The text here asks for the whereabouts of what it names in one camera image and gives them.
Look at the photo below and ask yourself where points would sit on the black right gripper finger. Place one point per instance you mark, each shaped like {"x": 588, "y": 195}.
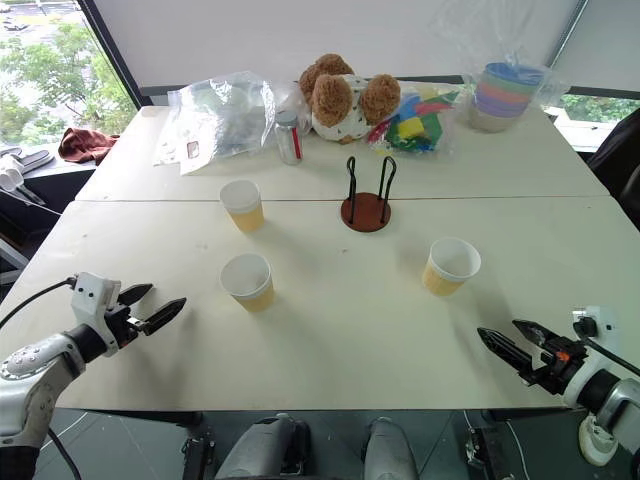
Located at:
{"x": 531, "y": 331}
{"x": 502, "y": 349}

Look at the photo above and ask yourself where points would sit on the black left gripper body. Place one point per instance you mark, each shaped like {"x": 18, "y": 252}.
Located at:
{"x": 123, "y": 320}

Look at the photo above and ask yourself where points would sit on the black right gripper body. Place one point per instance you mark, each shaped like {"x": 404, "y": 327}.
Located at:
{"x": 559, "y": 364}

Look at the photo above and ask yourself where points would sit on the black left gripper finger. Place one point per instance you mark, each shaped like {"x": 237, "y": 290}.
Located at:
{"x": 165, "y": 313}
{"x": 135, "y": 293}

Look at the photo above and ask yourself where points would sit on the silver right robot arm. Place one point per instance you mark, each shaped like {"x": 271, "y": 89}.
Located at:
{"x": 612, "y": 395}

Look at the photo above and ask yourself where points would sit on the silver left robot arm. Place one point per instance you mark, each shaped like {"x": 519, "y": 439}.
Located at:
{"x": 35, "y": 370}

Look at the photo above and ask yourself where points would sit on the yellow white paper cup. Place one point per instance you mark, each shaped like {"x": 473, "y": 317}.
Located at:
{"x": 450, "y": 272}
{"x": 248, "y": 281}
{"x": 243, "y": 205}

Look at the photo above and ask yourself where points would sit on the grey rounded robot leg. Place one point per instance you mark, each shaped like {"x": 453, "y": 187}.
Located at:
{"x": 389, "y": 450}
{"x": 262, "y": 450}

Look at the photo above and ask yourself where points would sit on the dark red cloth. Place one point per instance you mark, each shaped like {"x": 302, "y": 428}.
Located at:
{"x": 82, "y": 145}

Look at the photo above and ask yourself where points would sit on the black slippers on shelf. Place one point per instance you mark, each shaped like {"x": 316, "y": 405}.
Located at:
{"x": 27, "y": 159}

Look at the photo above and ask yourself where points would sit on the clear plastic bag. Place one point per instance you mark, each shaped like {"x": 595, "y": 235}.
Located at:
{"x": 220, "y": 122}

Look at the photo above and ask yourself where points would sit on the black chair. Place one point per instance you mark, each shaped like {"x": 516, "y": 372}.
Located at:
{"x": 620, "y": 155}

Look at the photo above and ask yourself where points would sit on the clear plastic bottle grey cap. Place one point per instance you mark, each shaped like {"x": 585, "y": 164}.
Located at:
{"x": 289, "y": 137}

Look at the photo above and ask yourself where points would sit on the stack of colourful bowls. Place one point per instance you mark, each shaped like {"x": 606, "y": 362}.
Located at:
{"x": 505, "y": 95}

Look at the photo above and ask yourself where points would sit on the bag of colourful toy blocks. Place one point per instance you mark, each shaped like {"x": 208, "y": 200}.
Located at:
{"x": 412, "y": 122}

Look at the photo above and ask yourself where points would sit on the clear bag around bowls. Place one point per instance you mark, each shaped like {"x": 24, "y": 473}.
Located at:
{"x": 510, "y": 90}

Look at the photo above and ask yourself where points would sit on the brown white plush toy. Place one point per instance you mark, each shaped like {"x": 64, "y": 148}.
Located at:
{"x": 345, "y": 100}

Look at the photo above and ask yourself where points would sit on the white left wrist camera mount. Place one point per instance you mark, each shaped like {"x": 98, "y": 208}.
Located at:
{"x": 91, "y": 293}

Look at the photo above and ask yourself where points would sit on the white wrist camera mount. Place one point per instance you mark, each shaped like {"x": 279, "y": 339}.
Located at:
{"x": 91, "y": 293}
{"x": 600, "y": 320}

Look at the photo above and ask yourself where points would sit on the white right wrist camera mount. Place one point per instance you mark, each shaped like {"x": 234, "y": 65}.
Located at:
{"x": 600, "y": 320}

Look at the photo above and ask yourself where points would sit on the black table leg bracket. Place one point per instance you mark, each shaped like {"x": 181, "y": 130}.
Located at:
{"x": 199, "y": 450}
{"x": 487, "y": 450}

